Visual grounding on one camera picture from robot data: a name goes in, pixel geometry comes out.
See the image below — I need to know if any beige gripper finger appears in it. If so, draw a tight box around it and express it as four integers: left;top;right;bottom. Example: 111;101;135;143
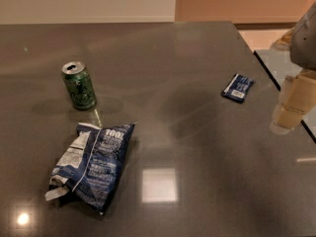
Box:
276;69;316;129
270;75;294;135

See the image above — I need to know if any green soda can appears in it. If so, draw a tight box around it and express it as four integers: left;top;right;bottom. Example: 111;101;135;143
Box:
62;61;97;110

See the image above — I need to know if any small blue snack packet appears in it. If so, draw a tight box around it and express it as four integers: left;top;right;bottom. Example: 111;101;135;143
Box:
221;73;255;103

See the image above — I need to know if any blue chip bag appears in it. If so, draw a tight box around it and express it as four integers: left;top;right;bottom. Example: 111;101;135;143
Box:
44;122;135;214

